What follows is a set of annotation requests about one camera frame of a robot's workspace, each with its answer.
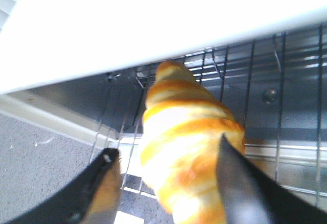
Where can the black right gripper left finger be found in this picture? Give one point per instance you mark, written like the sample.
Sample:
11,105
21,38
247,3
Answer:
93,196

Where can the metal wire oven rack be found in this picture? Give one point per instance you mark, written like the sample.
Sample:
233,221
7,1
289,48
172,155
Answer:
274,86

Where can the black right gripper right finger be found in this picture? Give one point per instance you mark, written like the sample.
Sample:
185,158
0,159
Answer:
250,196

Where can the white Toshiba toaster oven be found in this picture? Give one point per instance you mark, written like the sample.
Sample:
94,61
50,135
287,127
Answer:
52,51

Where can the yellow striped bread roll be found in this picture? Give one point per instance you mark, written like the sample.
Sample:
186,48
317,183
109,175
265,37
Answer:
182,129

